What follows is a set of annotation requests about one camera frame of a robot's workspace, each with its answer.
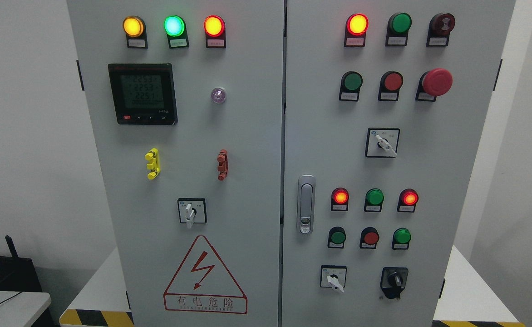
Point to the lit red indicator lower left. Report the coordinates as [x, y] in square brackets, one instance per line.
[339, 199]

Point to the black digital power meter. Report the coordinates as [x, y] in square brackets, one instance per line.
[143, 94]

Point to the red indicator light left door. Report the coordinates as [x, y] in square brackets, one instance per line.
[214, 27]

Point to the red indicator light top right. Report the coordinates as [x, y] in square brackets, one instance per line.
[355, 30]

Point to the dark red buzzer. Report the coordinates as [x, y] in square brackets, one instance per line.
[439, 29]

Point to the red electrical hazard sticker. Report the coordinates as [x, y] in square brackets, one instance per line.
[203, 283]

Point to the red emergency stop button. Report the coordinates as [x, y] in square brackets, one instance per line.
[434, 83]

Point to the black rotary selector switch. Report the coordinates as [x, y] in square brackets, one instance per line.
[393, 281]

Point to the red push button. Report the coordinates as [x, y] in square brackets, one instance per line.
[369, 238]
[389, 86]

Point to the white platform with hazard stripes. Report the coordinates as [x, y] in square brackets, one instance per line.
[466, 300]

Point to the white rotary light switch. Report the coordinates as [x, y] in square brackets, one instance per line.
[192, 211]

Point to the green indicator lower middle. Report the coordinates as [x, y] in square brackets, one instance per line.
[374, 200]

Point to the grey electrical control cabinet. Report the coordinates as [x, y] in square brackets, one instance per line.
[281, 70]

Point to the lit green indicator light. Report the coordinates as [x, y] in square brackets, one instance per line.
[176, 31]

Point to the green push button upper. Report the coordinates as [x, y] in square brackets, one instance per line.
[350, 86]

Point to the green push button lower right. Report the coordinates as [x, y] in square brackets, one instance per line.
[401, 239]

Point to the red push button upper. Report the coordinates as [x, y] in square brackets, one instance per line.
[389, 86]

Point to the black device with antenna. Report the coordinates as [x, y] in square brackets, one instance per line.
[17, 275]

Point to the yellow terminal connector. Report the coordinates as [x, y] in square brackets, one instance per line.
[152, 158]

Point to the red push button lower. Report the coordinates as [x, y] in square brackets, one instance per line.
[369, 238]

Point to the silver door latch handle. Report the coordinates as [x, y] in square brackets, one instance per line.
[305, 203]

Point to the green push button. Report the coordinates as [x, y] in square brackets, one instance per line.
[401, 239]
[350, 86]
[336, 237]

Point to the yellow indicator light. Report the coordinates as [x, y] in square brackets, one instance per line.
[135, 31]

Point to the lit red indicator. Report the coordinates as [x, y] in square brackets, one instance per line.
[339, 199]
[408, 200]

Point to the green indicator light top right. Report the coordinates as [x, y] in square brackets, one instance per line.
[397, 32]

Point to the green push button lower left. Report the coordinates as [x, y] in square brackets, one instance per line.
[336, 237]

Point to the lit red indicator lower right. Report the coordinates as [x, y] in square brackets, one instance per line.
[408, 200]

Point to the white side table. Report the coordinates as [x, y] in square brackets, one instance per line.
[24, 309]

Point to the white rotary switch upper right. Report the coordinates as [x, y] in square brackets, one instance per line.
[382, 142]

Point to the white rotary switch lower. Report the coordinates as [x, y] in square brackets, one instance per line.
[334, 277]

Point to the red terminal connector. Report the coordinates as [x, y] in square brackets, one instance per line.
[222, 164]

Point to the clear round lamp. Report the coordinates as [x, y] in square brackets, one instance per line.
[218, 95]

